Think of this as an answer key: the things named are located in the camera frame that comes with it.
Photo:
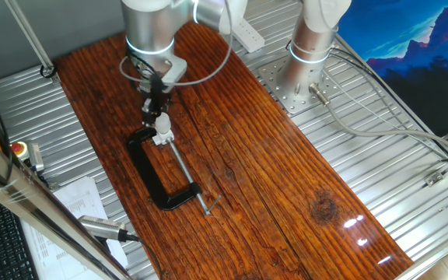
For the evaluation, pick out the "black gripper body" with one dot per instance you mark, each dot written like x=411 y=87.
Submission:
x=157 y=92

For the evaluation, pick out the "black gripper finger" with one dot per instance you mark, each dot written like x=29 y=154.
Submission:
x=148 y=113
x=165 y=106

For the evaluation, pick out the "white light bulb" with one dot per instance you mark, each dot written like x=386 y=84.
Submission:
x=163 y=123

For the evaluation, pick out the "white bulb socket adapter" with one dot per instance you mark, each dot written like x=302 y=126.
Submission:
x=163 y=137

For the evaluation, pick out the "white power strip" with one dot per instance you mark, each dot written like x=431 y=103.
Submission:
x=249 y=37

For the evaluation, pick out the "printed white paper sheets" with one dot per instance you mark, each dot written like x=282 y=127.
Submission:
x=80 y=202

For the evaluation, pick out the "brown wooden board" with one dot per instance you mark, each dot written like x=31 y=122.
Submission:
x=267 y=175

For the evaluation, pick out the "red emergency stop button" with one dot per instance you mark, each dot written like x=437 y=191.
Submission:
x=18 y=148

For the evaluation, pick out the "blue mountain poster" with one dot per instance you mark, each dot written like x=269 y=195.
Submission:
x=422 y=58

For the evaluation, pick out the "wrist camera with grey bracket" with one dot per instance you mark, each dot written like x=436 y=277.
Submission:
x=175 y=70

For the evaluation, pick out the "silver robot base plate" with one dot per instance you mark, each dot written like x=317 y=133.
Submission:
x=290 y=102

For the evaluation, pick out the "aluminium post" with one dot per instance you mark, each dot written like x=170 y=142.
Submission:
x=29 y=35

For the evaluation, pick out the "silver metal frame beam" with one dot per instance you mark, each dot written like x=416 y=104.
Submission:
x=33 y=198

